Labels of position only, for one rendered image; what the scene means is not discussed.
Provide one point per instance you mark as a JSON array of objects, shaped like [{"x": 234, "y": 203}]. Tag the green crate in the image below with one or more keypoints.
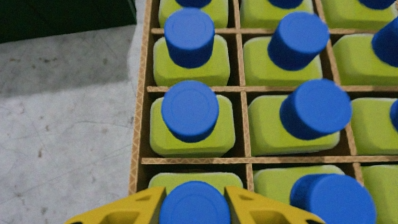
[{"x": 25, "y": 19}]

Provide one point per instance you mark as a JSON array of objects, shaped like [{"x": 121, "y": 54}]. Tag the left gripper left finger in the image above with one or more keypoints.
[{"x": 141, "y": 208}]

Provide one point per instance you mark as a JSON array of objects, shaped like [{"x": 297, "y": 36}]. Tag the brown cardboard carton with grid dividers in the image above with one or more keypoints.
[{"x": 145, "y": 163}]

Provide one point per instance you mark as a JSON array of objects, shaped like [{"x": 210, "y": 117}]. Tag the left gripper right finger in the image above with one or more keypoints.
[{"x": 246, "y": 207}]

